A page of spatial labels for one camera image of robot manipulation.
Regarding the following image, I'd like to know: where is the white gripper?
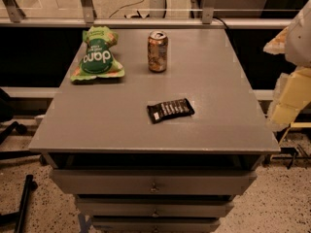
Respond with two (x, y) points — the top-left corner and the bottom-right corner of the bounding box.
(263, 27), (311, 132)

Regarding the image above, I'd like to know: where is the black rxbar chocolate bar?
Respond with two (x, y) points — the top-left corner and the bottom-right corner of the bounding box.
(147, 98), (195, 124)

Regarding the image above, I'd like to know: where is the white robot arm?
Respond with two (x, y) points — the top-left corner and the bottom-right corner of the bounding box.
(263, 0), (311, 132)

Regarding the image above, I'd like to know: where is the orange soda can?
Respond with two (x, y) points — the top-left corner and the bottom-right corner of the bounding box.
(148, 30), (168, 73)

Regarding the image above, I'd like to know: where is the grey drawer cabinet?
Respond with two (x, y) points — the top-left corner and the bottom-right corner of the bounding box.
(30, 29), (279, 233)

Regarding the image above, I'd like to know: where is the green snack bag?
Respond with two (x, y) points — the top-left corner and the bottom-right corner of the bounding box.
(70, 26), (125, 83)

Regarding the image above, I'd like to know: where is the black office chair base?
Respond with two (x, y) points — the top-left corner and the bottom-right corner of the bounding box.
(0, 88), (38, 160)

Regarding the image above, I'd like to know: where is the black metal stand leg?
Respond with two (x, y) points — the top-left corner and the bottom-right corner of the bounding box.
(0, 175), (38, 233)

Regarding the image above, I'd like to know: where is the yellow metal frame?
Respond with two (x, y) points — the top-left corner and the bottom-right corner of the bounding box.
(268, 121), (311, 170)

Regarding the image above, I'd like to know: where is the grey metal window rail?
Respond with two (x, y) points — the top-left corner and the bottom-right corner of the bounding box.
(0, 0), (308, 28)

